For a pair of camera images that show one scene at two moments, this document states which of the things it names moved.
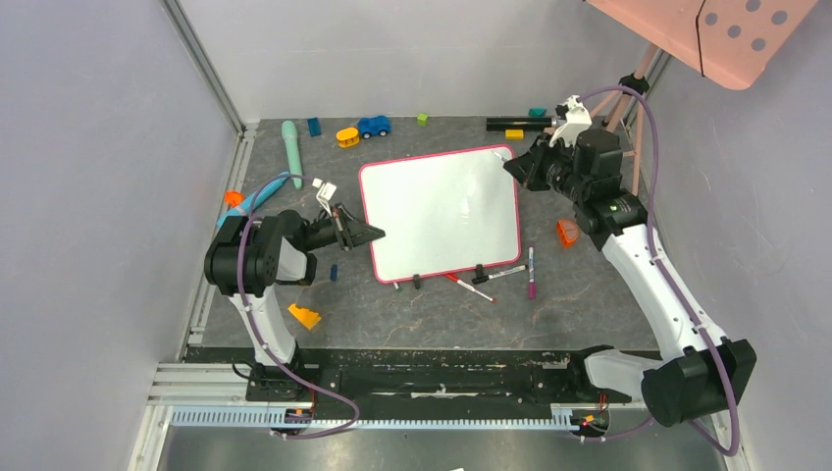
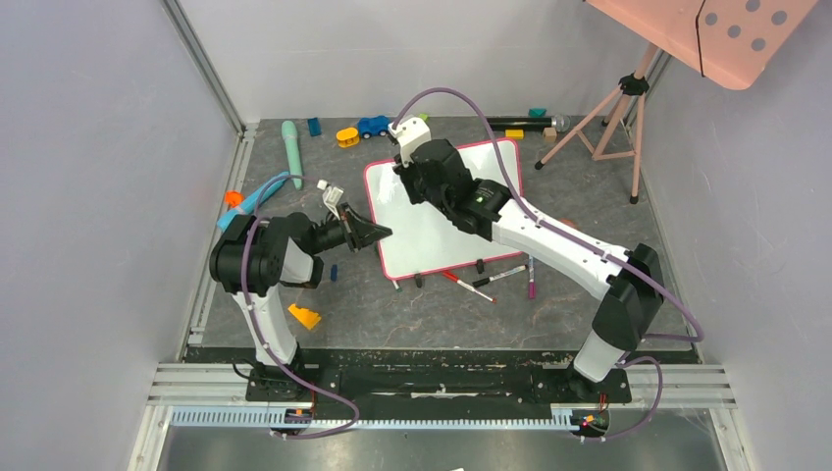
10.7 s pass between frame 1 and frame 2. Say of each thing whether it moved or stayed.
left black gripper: stayed
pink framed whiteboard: stayed
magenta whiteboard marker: stayed
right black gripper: moved
